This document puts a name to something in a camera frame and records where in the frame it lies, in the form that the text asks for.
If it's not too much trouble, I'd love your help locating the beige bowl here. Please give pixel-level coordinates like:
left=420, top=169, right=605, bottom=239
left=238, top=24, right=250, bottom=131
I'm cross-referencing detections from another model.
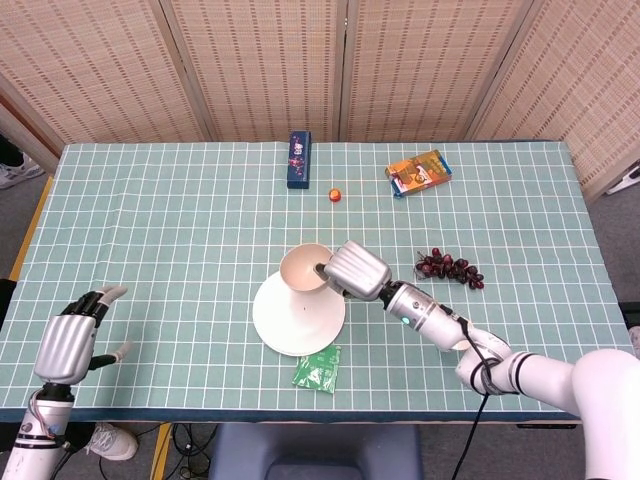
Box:
left=278, top=242, right=335, bottom=294

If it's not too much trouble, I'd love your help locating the green tea packet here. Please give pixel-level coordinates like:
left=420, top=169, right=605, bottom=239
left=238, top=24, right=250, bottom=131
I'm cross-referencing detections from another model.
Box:
left=291, top=343, right=344, bottom=396

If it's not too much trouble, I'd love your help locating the orange blue snack box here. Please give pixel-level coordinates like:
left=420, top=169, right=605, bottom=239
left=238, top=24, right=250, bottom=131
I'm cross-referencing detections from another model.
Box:
left=384, top=148, right=454, bottom=200

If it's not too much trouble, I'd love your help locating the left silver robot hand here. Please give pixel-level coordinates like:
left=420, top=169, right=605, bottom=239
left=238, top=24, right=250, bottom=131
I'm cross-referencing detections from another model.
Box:
left=33, top=284, right=135, bottom=386

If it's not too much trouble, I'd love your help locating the blue padded chair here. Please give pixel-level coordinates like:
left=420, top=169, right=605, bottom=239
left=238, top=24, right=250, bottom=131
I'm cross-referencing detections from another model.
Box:
left=208, top=423, right=425, bottom=480

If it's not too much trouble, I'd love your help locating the teal checkered tablecloth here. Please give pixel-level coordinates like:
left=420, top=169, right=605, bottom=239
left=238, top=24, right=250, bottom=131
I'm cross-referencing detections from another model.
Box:
left=0, top=138, right=637, bottom=424

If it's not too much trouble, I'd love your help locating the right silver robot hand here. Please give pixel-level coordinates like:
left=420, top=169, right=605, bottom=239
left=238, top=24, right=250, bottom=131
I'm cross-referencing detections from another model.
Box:
left=313, top=240, right=394, bottom=303

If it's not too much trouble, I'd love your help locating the dark red grape bunch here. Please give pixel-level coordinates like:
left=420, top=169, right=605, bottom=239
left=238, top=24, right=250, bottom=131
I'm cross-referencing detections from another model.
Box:
left=413, top=247, right=485, bottom=291

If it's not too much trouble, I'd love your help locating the dark blue long box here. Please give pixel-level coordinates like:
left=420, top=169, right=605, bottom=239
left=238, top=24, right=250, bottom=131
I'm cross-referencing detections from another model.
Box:
left=286, top=131, right=313, bottom=191

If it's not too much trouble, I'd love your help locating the white sneaker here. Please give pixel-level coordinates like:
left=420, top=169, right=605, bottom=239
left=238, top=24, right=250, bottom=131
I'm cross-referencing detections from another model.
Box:
left=0, top=162, right=45, bottom=190
left=85, top=422, right=139, bottom=462

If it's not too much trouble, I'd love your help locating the white stand foot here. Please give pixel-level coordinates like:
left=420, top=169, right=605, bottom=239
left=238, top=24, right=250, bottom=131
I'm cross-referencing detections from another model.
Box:
left=605, top=164, right=640, bottom=197

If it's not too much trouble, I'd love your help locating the woven bamboo screen panel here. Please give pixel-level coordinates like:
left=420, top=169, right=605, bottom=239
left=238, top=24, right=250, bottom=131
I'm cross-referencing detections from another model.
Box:
left=338, top=0, right=544, bottom=143
left=159, top=0, right=349, bottom=143
left=0, top=0, right=217, bottom=174
left=467, top=0, right=640, bottom=204

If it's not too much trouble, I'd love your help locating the white round plate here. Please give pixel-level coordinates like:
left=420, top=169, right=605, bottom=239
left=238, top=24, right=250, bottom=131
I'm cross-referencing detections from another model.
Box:
left=251, top=269, right=347, bottom=357

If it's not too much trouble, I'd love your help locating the yellow floor tape strip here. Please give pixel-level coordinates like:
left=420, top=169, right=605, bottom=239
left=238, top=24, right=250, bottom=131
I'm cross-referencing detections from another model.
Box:
left=149, top=423, right=174, bottom=480
left=12, top=177, right=54, bottom=271

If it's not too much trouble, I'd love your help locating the black floor cable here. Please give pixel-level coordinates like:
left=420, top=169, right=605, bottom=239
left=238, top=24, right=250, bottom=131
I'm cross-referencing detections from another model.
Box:
left=169, top=423, right=219, bottom=480

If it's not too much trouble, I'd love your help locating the black trouser leg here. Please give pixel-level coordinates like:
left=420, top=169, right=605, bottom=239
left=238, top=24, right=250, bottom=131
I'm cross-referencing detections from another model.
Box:
left=0, top=134, right=25, bottom=169
left=0, top=278, right=96, bottom=454

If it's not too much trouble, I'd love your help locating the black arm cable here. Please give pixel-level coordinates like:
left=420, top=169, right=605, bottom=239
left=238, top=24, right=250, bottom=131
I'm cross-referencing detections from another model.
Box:
left=447, top=307, right=506, bottom=480

